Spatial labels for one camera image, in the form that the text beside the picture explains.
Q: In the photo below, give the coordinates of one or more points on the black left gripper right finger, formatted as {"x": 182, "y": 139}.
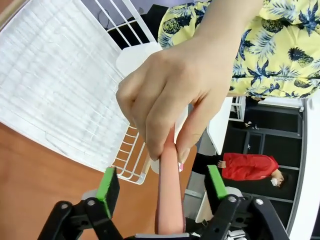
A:
{"x": 220, "y": 192}

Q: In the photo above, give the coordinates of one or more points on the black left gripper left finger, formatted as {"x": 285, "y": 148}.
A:
{"x": 106, "y": 195}

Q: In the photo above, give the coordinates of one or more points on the pink cylindrical stick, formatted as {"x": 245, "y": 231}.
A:
{"x": 170, "y": 195}

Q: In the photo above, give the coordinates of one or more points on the person's bare forearm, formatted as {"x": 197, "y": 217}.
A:
{"x": 232, "y": 17}

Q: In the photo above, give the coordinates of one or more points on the person's bare hand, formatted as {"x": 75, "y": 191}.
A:
{"x": 172, "y": 97}

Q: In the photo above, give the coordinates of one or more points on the person in red shirt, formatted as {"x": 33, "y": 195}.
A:
{"x": 250, "y": 170}

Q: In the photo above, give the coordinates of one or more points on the white desk in background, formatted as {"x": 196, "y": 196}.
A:
{"x": 220, "y": 125}

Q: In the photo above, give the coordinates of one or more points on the yellow pineapple print shirt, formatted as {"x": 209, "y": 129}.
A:
{"x": 270, "y": 50}

